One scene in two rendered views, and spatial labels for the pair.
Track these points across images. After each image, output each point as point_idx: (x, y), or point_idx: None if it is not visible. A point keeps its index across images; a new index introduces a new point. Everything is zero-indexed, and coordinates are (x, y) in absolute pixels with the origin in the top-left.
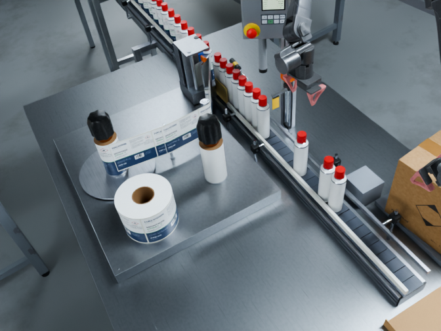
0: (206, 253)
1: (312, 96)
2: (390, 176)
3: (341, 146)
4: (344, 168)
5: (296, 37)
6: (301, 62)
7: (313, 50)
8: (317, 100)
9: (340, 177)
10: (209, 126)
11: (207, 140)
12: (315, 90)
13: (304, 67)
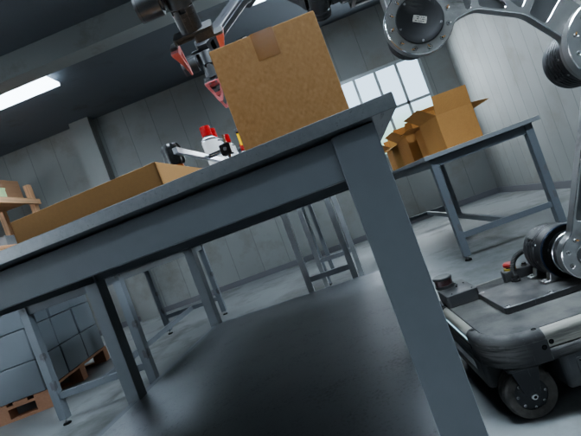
0: None
1: (207, 86)
2: None
3: None
4: (207, 125)
5: (197, 48)
6: (201, 64)
7: (206, 50)
8: None
9: (202, 134)
10: (163, 146)
11: (165, 161)
12: (209, 80)
13: (204, 68)
